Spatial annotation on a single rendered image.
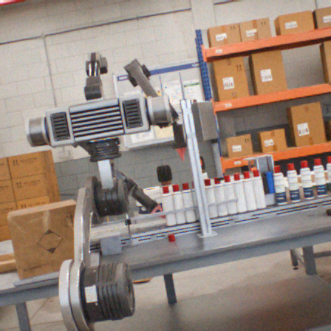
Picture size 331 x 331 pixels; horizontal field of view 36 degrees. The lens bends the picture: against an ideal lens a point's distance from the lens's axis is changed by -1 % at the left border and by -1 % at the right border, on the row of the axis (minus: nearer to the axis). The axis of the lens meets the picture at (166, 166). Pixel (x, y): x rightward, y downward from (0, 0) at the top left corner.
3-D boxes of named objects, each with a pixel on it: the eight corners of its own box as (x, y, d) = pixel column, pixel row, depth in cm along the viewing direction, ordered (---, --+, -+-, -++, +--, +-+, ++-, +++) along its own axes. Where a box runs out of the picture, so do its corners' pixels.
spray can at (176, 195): (186, 222, 271) (179, 183, 269) (187, 223, 265) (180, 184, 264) (176, 223, 270) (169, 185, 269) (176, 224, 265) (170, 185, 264)
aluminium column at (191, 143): (210, 233, 257) (188, 98, 253) (212, 234, 252) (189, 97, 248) (202, 234, 257) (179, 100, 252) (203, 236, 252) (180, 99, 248)
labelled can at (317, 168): (325, 195, 278) (319, 157, 276) (329, 196, 272) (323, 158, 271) (315, 196, 277) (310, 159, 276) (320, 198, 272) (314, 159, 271)
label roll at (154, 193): (168, 207, 336) (165, 185, 335) (171, 210, 316) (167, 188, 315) (137, 212, 334) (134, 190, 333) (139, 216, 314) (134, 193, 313)
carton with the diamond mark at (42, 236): (83, 254, 248) (72, 199, 246) (89, 264, 225) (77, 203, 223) (19, 268, 240) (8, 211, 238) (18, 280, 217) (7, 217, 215)
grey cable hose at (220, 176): (223, 179, 260) (216, 138, 259) (224, 179, 257) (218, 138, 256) (216, 180, 260) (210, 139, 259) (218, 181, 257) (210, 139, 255)
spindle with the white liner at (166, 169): (178, 213, 300) (169, 163, 298) (180, 216, 291) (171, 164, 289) (162, 216, 299) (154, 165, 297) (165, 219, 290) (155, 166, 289)
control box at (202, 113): (218, 137, 263) (212, 100, 262) (205, 140, 248) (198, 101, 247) (200, 140, 268) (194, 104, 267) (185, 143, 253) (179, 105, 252)
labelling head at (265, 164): (274, 200, 288) (267, 154, 287) (281, 202, 275) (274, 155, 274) (250, 205, 287) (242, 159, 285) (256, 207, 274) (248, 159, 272)
